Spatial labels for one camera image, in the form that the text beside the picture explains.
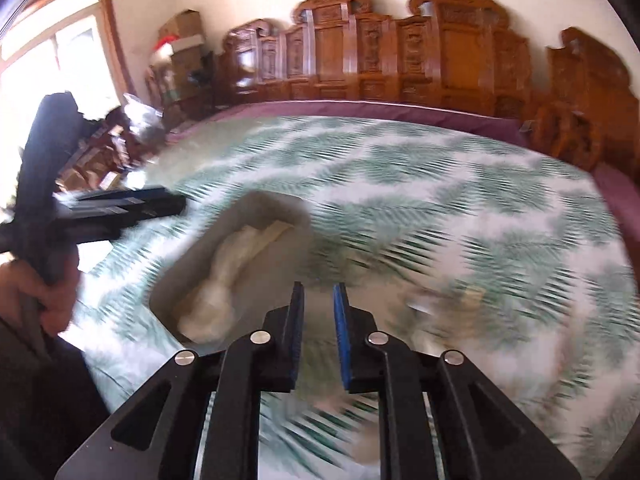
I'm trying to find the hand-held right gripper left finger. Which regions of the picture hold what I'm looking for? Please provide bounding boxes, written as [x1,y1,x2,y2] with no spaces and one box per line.
[55,281,306,480]

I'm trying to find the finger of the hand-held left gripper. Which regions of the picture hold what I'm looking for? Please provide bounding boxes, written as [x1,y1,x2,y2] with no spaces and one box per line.
[70,186,171,211]
[55,195,188,243]

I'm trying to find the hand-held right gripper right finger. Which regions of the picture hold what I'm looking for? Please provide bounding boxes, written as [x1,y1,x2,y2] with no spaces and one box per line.
[332,282,583,480]

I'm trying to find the rectangular metal tray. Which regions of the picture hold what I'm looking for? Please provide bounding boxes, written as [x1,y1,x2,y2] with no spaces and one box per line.
[149,191,313,348]

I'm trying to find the person's left forearm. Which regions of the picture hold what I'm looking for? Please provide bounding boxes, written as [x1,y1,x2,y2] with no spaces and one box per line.
[0,310,112,480]

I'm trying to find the person's left hand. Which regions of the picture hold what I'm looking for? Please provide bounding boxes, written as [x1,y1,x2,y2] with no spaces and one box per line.
[0,247,82,337]

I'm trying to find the wooden dining chair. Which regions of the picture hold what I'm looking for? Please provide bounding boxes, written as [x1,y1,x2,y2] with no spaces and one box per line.
[80,107,147,181]
[52,135,126,198]

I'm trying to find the white plastic bag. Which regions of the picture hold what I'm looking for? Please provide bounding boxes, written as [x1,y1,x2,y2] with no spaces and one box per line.
[122,92,167,147]

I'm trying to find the stack of cardboard boxes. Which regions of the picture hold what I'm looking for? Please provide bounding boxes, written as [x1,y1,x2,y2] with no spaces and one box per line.
[149,50,211,122]

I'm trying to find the black standing fan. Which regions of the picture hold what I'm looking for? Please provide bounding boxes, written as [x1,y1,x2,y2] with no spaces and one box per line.
[190,52,219,111]

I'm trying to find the flat white box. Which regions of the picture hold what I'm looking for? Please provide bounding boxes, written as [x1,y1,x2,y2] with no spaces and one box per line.
[155,35,207,57]

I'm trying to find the leaf print tablecloth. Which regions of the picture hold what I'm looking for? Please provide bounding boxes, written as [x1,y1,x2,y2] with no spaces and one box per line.
[75,115,640,480]

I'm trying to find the brown cardboard box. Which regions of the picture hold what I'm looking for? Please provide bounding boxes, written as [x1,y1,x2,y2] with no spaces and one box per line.
[159,9,204,44]

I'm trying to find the long purple sofa cushion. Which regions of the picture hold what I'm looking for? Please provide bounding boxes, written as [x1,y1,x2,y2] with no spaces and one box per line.
[167,100,531,144]

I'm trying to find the carved wooden sofa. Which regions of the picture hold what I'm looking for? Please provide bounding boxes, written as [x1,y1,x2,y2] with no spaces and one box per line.
[215,0,536,121]

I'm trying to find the purple armchair cushion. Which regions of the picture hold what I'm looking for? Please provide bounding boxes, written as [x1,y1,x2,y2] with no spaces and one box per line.
[592,162,640,222]

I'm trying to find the carved wooden armchair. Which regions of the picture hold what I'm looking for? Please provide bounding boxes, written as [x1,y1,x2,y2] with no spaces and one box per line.
[530,27,634,176]

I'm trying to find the wooden door frame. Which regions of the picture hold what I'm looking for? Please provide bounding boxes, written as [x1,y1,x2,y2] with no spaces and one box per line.
[0,0,132,111]

